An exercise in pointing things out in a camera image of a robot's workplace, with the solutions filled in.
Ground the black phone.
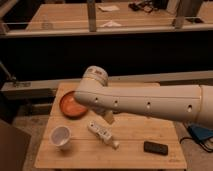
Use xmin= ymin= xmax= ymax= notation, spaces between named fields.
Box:
xmin=144 ymin=141 xmax=168 ymax=155

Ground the orange wooden bowl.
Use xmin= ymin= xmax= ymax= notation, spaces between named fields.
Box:
xmin=59 ymin=91 xmax=88 ymax=118

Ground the white paper sheet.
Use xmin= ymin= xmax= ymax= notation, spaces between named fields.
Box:
xmin=98 ymin=5 xmax=120 ymax=12

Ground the cardboard box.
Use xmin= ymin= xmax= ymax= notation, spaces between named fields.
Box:
xmin=0 ymin=119 xmax=31 ymax=171

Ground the crumpled white paper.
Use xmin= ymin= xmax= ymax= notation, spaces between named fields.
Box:
xmin=100 ymin=20 xmax=122 ymax=27

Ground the blue power adapter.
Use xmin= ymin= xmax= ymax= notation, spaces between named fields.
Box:
xmin=187 ymin=124 xmax=213 ymax=142

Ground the black cable bundle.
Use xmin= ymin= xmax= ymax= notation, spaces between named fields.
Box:
xmin=127 ymin=0 xmax=156 ymax=14

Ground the metal frame post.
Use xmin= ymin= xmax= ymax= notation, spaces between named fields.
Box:
xmin=87 ymin=0 xmax=97 ymax=32

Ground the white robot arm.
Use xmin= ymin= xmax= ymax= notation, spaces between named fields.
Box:
xmin=74 ymin=66 xmax=213 ymax=129

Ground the clear plastic bottle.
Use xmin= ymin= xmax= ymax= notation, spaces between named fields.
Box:
xmin=41 ymin=15 xmax=53 ymax=30

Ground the white ceramic cup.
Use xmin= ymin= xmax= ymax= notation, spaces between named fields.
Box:
xmin=49 ymin=126 xmax=71 ymax=150

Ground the metal clamp bracket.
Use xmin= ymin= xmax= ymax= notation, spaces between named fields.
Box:
xmin=0 ymin=60 xmax=31 ymax=87

